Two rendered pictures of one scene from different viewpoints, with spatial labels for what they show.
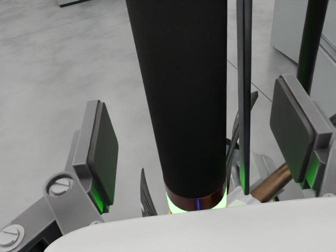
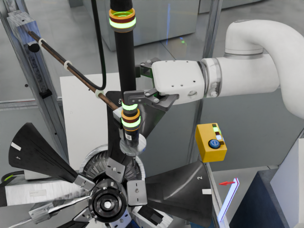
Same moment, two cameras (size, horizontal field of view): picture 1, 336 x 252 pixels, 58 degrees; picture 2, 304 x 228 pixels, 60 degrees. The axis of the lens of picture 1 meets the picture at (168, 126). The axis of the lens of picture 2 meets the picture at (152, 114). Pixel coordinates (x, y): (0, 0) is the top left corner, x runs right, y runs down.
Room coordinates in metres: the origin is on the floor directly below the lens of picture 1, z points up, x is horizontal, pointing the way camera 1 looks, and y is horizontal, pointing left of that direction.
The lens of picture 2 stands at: (0.13, 0.42, 2.01)
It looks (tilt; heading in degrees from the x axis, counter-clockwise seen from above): 46 degrees down; 260
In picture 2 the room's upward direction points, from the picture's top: straight up
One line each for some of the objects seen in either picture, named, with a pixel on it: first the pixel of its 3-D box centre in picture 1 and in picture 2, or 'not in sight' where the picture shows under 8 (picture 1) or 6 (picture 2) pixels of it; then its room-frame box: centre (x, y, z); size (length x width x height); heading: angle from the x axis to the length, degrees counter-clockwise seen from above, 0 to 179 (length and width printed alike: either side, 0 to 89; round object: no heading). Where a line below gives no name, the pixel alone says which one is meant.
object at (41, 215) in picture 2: not in sight; (41, 215); (0.45, -0.04, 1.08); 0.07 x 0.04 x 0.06; 7
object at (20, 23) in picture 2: not in sight; (23, 27); (0.43, -0.54, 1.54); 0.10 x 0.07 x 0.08; 122
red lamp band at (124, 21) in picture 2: not in sight; (122, 15); (0.10, -0.01, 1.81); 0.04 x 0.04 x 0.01
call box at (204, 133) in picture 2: not in sight; (209, 143); (-0.27, -0.28, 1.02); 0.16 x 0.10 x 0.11; 87
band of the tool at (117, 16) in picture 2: not in sight; (122, 20); (0.10, -0.01, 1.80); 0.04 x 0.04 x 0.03
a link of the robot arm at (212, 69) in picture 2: not in sight; (208, 78); (-0.07, 0.00, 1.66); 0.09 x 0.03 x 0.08; 87
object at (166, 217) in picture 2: not in sight; (150, 208); (0.05, -0.04, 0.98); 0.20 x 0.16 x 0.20; 87
